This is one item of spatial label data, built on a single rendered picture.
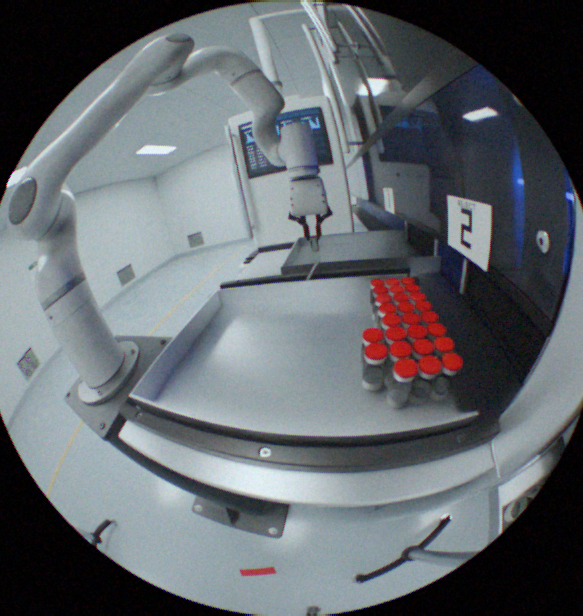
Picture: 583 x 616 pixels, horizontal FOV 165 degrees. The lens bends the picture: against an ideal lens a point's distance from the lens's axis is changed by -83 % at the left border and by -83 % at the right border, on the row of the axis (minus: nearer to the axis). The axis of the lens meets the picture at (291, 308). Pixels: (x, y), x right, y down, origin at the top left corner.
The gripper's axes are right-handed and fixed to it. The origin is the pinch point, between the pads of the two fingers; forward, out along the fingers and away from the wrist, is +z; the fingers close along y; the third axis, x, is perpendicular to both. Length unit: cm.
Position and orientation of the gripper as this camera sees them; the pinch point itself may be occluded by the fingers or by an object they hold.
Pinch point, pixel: (312, 232)
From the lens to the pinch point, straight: 61.9
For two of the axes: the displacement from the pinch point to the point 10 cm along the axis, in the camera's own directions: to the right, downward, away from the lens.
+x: -1.7, 5.2, -8.4
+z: 1.5, 8.5, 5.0
